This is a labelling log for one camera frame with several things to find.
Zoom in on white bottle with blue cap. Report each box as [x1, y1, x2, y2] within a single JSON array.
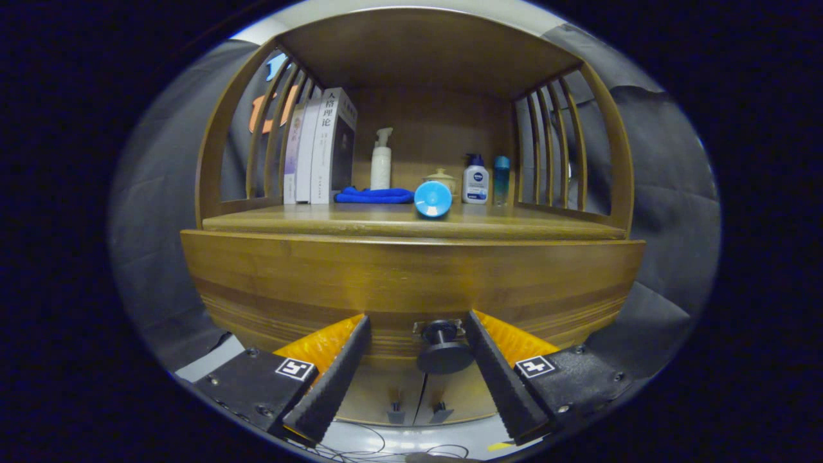
[[462, 154, 491, 205]]

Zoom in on thick white and dark book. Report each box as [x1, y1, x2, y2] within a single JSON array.
[[310, 87, 359, 205]]

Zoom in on white pump bottle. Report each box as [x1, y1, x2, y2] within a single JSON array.
[[370, 127, 393, 190]]

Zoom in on wooden cabinet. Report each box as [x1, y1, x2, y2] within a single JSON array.
[[181, 8, 647, 426]]

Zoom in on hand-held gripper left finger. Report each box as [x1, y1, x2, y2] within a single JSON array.
[[193, 313, 372, 446]]

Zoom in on wooden cabinet door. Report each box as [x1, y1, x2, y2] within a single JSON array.
[[421, 370, 499, 425], [350, 360, 425, 425]]

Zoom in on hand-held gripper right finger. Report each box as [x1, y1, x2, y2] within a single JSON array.
[[466, 310, 634, 446]]

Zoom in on black floor cables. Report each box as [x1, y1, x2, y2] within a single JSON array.
[[309, 418, 473, 462]]

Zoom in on thin white book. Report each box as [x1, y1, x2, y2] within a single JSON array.
[[296, 100, 322, 204]]

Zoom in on teal slim bottle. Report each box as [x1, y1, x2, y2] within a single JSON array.
[[493, 156, 511, 206]]

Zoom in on wooden countertop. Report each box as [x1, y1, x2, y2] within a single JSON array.
[[203, 201, 628, 242]]

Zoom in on blue and white cosmetic tube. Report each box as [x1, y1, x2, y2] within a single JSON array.
[[414, 181, 453, 219]]

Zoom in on beige lidded ceramic cup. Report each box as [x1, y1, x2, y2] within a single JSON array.
[[423, 168, 457, 197]]

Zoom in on blue folded cloth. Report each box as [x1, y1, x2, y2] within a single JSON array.
[[334, 186, 415, 204]]

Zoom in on pale purple book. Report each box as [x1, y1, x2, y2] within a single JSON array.
[[284, 106, 306, 205]]

